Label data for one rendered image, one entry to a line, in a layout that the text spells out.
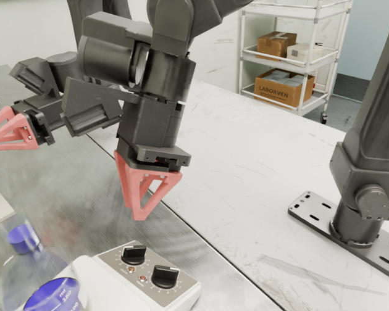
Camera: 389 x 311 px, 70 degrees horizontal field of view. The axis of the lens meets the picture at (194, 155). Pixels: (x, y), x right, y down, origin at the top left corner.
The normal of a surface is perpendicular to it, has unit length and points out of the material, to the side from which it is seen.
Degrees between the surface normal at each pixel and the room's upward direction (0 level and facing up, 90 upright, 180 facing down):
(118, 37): 91
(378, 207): 90
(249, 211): 0
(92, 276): 0
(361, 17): 90
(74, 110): 78
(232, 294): 0
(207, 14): 90
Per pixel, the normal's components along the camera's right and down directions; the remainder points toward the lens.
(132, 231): -0.05, -0.81
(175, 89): 0.44, 0.29
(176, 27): -0.13, 0.58
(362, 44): -0.75, 0.41
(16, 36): 0.65, 0.41
